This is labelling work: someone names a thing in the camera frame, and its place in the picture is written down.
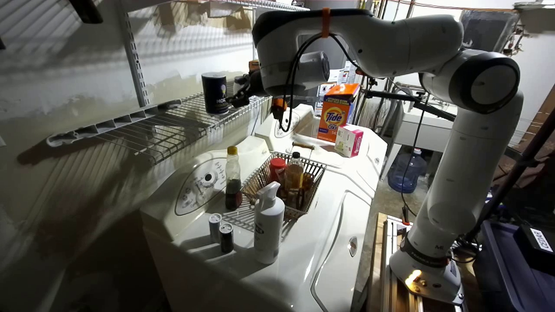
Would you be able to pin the blue water jug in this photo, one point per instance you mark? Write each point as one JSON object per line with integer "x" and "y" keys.
{"x": 406, "y": 171}

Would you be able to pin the yellow capped clear sauce bottle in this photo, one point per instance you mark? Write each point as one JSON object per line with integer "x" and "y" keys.
{"x": 232, "y": 185}

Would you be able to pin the small grey capped shaker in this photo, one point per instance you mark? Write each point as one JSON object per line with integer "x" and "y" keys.
{"x": 213, "y": 226}

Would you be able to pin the dark blue cylindrical salt cellar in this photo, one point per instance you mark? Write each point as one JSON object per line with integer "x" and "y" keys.
{"x": 213, "y": 93}

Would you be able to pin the amber bottle with yellow label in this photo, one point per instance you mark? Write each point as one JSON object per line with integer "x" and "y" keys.
{"x": 295, "y": 176}

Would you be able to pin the pink and white box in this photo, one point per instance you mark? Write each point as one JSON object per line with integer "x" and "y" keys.
{"x": 348, "y": 141}

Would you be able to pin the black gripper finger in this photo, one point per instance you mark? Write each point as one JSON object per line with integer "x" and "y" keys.
{"x": 237, "y": 81}
{"x": 239, "y": 100}

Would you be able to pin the orange Tide detergent box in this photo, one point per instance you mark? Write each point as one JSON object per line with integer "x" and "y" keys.
{"x": 335, "y": 115}

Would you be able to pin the white spray bottle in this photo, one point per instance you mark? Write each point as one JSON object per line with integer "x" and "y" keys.
{"x": 269, "y": 228}

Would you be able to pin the small black capped shaker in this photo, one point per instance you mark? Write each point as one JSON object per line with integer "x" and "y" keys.
{"x": 225, "y": 240}

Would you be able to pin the white washing machine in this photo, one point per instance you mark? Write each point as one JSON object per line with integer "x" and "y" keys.
{"x": 312, "y": 254}

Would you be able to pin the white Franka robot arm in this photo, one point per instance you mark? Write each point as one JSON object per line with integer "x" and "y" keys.
{"x": 461, "y": 145}

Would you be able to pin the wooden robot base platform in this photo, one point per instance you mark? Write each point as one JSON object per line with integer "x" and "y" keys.
{"x": 381, "y": 261}

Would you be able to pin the metal shelf upright rail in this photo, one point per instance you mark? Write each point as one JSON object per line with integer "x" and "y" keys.
{"x": 133, "y": 58}

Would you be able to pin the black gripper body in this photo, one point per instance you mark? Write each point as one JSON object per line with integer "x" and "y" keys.
{"x": 258, "y": 84}

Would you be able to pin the cream washing machine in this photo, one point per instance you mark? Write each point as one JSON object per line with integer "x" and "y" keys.
{"x": 322, "y": 153}

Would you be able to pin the black box with white label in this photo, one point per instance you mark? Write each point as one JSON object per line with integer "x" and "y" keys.
{"x": 538, "y": 245}

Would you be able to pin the red lidded jar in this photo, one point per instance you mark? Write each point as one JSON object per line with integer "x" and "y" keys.
{"x": 277, "y": 169}

